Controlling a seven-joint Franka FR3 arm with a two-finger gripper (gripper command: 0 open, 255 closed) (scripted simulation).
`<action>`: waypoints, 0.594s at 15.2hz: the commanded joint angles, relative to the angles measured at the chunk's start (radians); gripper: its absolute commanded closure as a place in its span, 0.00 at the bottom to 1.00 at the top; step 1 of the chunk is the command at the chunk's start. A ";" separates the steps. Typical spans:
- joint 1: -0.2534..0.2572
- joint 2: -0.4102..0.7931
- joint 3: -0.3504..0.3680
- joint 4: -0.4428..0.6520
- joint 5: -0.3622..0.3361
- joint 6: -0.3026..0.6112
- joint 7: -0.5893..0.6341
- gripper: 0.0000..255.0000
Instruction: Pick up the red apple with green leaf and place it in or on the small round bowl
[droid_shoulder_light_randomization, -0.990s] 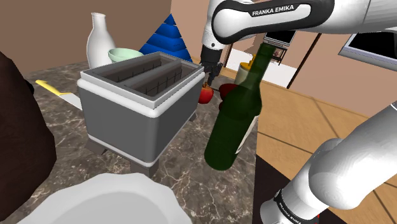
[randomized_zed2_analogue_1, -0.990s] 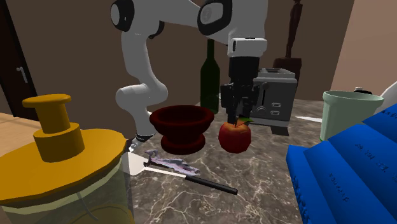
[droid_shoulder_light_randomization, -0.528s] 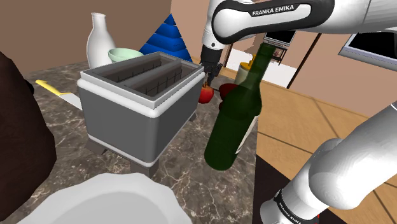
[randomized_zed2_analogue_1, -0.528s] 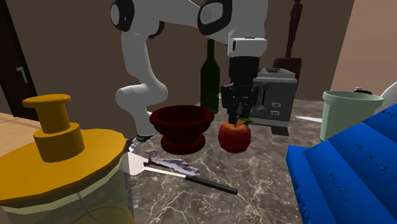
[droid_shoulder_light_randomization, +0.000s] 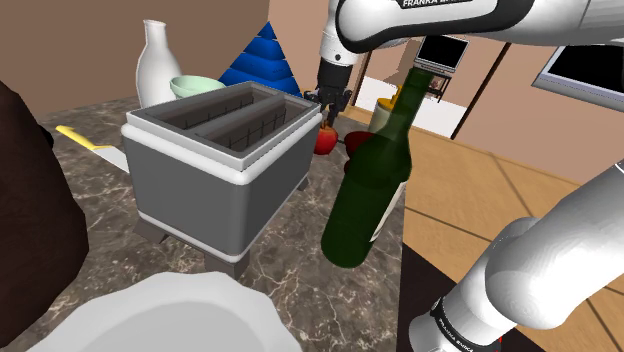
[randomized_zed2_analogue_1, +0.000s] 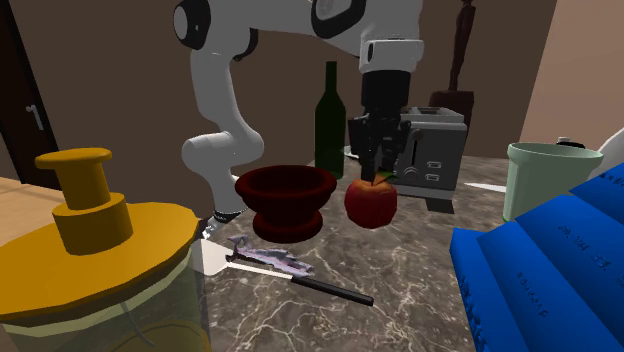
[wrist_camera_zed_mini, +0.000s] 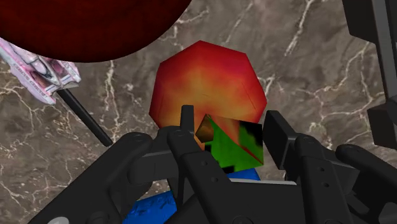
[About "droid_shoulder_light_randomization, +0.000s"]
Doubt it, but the pale bottle with yellow cap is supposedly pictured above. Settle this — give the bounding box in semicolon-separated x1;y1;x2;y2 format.
367;85;406;135

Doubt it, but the red apple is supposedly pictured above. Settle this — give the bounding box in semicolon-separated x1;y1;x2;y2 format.
312;123;340;157

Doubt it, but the blue ridged pyramid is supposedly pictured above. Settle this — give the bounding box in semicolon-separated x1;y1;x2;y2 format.
217;20;305;99

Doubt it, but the dark green glass bottle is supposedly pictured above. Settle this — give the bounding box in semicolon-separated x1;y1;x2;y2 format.
319;66;437;270

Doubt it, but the pale green bowl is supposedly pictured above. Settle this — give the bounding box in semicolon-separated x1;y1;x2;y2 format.
168;75;228;101

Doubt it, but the white tall vase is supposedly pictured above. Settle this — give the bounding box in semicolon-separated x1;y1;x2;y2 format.
135;19;184;109

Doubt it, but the grey two-slot toaster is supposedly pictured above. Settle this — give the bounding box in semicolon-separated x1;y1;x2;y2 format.
120;80;323;282

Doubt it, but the dark robot stand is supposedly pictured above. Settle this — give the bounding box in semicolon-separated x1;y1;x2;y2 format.
396;242;543;352

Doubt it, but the grey-framed dark window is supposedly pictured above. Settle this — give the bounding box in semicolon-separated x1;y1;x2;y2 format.
530;44;624;114

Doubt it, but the white plate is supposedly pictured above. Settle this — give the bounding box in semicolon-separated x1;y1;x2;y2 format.
25;270;304;352

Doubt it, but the dark brown rounded object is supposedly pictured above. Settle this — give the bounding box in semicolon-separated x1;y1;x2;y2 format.
0;79;90;348

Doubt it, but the yellow-handled knife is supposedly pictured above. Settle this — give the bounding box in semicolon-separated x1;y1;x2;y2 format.
54;124;131;175

